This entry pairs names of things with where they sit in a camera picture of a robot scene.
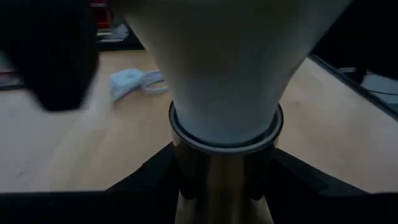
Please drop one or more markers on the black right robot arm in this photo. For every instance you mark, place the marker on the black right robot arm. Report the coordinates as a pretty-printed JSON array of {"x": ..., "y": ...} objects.
[{"x": 367, "y": 31}]

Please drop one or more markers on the brass lamp socket base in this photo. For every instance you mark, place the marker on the brass lamp socket base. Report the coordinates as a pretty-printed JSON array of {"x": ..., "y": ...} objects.
[{"x": 224, "y": 186}]

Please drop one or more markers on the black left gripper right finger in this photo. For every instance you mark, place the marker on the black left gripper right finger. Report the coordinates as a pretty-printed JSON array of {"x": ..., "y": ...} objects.
[{"x": 326, "y": 208}]

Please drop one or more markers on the white frosted lightbulb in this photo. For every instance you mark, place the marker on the white frosted lightbulb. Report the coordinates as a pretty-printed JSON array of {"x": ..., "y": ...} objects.
[{"x": 230, "y": 62}]

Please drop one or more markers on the red storage box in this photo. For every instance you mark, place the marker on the red storage box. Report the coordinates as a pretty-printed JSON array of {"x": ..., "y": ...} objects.
[{"x": 101, "y": 15}]

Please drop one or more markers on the black aluminium table frame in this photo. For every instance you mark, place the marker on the black aluminium table frame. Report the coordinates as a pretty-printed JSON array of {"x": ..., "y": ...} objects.
[{"x": 357, "y": 88}]

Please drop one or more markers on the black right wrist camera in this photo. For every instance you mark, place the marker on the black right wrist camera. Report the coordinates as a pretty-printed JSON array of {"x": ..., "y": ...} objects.
[{"x": 53, "y": 56}]

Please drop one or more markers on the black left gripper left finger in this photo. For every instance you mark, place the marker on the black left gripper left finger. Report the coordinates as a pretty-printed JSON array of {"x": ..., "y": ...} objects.
[{"x": 93, "y": 208}]

